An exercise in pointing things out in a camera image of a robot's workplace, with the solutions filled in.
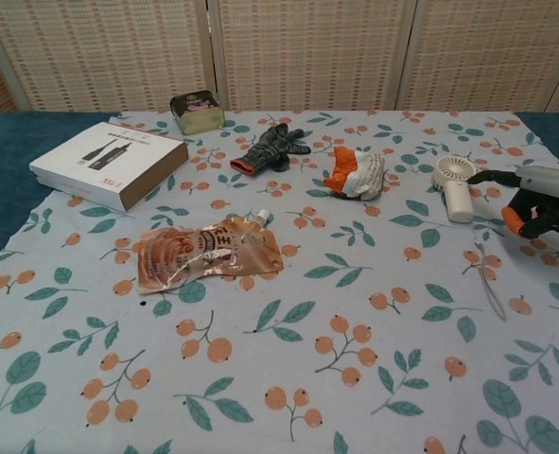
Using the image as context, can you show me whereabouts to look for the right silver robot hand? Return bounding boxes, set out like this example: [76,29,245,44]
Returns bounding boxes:
[465,165,559,240]

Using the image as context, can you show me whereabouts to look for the grey knitted work glove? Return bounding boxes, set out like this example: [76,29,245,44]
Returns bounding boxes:
[229,122,312,178]

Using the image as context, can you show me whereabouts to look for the dark green tin can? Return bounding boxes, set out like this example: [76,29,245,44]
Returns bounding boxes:
[169,89,225,136]

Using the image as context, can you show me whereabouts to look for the white flat product box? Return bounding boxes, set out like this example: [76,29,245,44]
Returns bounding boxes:
[28,121,190,213]

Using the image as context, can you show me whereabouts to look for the white handheld mini fan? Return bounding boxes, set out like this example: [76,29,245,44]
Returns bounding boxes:
[431,155,475,224]

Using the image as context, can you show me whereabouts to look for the crumpled orange white packet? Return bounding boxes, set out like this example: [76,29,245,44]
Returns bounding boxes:
[323,146,388,202]

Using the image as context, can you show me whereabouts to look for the brown spouted food pouch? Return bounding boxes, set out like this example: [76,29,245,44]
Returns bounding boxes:
[136,208,285,295]

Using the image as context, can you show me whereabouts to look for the floral print tablecloth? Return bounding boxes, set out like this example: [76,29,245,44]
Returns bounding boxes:
[0,109,559,454]

